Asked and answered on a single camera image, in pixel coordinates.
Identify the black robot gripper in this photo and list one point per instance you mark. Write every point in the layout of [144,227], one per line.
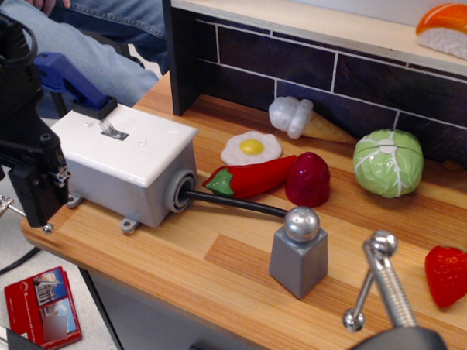
[39,172]

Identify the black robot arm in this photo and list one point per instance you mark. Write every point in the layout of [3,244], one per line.
[19,80]

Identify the red booklet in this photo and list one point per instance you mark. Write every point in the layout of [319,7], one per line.
[41,309]

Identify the person in blue jeans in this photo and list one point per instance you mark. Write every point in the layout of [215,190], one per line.
[66,26]

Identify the red toy chili pepper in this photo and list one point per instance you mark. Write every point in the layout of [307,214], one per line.
[249,180]

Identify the toy fried egg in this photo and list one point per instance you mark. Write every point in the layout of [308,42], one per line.
[251,148]

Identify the toy ice cream cone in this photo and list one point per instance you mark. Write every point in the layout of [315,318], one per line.
[298,118]

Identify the dark red toy fruit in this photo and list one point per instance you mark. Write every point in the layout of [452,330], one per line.
[308,183]

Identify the silver toy salt shaker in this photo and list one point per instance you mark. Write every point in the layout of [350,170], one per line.
[299,257]

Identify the wooden shelf with tile backsplash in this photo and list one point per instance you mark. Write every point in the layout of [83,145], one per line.
[362,74]

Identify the green toy cabbage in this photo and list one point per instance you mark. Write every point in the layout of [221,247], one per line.
[388,163]

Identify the red toy strawberry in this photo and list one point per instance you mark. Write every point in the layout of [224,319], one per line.
[446,272]

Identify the toy salmon sushi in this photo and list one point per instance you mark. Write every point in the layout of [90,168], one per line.
[444,28]

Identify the clear light switch toggle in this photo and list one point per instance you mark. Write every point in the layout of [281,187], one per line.
[109,130]

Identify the grey light switch box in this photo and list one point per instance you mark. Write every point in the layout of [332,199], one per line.
[140,178]

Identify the blue handled clamp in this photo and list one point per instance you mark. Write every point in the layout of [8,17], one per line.
[58,75]

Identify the grey cabinet with drawer handle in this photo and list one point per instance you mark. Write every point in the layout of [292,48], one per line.
[210,311]

